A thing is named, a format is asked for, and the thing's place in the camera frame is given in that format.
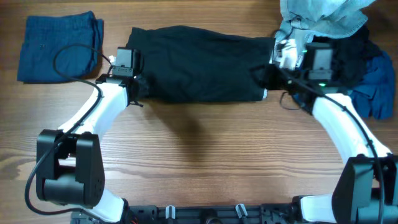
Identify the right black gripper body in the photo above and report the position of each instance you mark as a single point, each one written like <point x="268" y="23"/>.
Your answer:
<point x="272" y="78"/>

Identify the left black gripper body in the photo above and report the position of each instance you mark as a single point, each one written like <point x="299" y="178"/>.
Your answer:
<point x="135" y="90"/>

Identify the black shorts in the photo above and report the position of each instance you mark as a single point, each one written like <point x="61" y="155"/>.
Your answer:
<point x="186" y="64"/>

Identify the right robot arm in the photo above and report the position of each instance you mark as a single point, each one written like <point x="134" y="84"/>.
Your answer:
<point x="366" y="191"/>

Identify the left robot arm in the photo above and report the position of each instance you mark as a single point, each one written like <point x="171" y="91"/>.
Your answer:
<point x="69" y="173"/>

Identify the light blue denim garment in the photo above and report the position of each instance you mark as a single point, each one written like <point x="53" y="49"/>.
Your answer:
<point x="302" y="20"/>

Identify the folded navy blue shorts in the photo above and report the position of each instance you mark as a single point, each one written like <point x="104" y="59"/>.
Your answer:
<point x="62" y="44"/>

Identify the blue crumpled garment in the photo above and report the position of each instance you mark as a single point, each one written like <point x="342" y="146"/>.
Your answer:
<point x="374" y="95"/>

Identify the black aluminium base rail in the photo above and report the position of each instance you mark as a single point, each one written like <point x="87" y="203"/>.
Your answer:
<point x="267" y="213"/>

